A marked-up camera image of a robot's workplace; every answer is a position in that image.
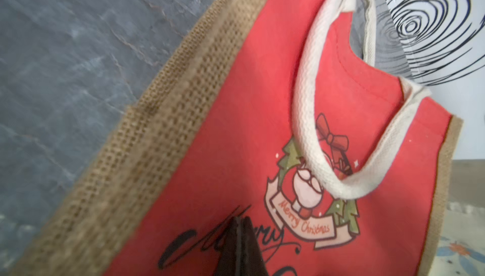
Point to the cream floral canvas tote bag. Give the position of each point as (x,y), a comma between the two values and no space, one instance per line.
(461,245)

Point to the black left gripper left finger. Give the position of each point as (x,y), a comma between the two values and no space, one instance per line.
(229,263)

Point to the red Christmas jute bag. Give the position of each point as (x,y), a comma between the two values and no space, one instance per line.
(272,110)

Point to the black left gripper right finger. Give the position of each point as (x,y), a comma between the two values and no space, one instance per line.
(251,261)

